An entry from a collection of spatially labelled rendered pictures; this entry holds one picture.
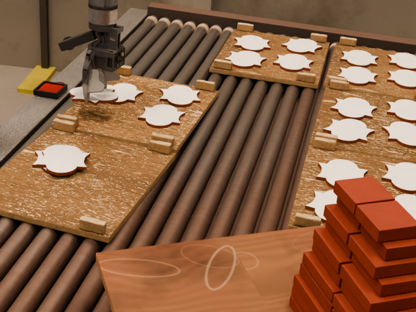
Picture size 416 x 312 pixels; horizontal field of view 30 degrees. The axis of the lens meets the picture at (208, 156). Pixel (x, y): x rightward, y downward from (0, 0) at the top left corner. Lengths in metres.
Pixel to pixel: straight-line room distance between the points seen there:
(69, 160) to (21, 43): 3.03
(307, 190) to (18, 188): 0.67
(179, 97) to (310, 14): 2.34
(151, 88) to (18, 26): 2.59
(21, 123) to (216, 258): 0.90
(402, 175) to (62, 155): 0.84
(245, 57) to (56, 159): 0.92
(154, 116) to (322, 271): 1.02
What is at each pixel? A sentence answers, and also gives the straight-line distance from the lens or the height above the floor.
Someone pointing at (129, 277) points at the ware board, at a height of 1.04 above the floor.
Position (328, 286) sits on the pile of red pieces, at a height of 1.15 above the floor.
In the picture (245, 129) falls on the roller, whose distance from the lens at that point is 2.16.
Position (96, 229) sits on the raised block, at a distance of 1.65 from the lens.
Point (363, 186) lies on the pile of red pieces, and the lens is 1.21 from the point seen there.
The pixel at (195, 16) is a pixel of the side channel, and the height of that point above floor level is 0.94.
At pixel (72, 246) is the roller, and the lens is 1.66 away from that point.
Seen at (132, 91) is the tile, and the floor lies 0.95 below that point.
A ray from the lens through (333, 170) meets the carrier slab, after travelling 1.95.
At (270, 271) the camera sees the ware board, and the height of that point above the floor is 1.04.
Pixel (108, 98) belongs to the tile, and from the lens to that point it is 2.09.
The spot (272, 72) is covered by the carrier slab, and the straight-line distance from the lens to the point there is 2.52.
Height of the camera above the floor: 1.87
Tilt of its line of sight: 28 degrees down
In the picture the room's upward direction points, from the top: 5 degrees clockwise
